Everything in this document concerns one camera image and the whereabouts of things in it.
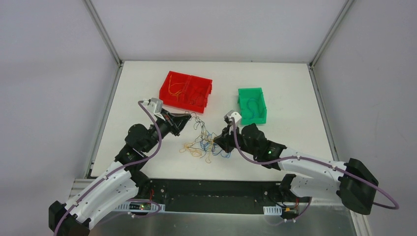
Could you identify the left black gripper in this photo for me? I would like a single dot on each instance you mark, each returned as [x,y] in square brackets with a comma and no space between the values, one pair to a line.
[172,123]

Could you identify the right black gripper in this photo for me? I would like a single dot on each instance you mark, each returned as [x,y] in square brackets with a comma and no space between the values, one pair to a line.
[230,138]

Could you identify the green plastic bin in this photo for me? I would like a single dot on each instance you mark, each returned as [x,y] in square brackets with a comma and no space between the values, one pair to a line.
[252,106]

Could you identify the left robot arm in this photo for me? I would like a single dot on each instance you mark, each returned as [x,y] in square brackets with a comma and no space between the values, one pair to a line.
[120,182]

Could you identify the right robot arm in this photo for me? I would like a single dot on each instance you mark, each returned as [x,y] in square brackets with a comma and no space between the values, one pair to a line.
[350,183]

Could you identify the red plastic bin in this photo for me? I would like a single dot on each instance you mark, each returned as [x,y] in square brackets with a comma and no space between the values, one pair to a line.
[185,91]

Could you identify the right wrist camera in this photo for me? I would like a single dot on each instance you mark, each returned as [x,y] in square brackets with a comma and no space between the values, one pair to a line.
[233,117]

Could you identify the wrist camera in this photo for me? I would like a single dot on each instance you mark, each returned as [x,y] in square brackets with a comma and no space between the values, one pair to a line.
[233,117]
[155,107]

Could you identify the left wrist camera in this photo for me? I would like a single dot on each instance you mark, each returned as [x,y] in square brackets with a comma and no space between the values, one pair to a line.
[155,107]

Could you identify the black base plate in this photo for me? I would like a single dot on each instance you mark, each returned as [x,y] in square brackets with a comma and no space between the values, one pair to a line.
[216,196]

